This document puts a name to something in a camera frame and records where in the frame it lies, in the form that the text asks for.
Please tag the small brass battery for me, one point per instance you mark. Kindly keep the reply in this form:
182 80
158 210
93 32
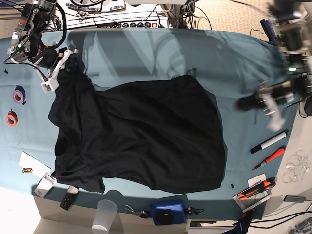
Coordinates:
27 170

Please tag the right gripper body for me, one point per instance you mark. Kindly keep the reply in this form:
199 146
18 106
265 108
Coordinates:
49 82

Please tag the orange tape roll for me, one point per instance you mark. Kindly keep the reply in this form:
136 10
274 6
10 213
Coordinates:
11 118

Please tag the teal table cloth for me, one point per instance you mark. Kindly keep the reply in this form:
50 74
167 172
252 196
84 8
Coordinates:
228 65

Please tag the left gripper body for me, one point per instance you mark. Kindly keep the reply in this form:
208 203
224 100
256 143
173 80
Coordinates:
271 109

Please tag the black and white marker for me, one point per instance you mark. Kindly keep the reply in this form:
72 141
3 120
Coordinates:
269 142

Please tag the white card package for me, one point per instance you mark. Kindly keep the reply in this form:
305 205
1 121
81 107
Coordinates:
44 186

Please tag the blue box with knob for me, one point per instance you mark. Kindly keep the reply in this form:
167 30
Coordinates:
168 212

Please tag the orange handled screwdriver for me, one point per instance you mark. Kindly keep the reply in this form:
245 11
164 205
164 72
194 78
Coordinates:
279 152

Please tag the purple tape roll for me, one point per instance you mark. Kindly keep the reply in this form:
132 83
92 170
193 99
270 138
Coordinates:
19 95

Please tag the black t-shirt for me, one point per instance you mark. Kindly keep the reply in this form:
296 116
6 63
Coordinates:
164 134

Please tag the translucent plastic cup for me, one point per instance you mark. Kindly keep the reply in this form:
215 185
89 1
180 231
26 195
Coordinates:
105 214

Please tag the white paper sheet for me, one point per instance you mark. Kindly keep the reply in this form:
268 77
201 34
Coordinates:
37 168

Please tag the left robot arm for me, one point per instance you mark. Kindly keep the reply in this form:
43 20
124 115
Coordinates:
294 44

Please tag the orange utility knife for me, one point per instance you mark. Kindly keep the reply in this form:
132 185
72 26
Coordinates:
258 188

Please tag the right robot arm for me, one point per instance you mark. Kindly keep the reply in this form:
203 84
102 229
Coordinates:
27 48

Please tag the small black remote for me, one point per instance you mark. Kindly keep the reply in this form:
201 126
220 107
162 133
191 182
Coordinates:
69 197

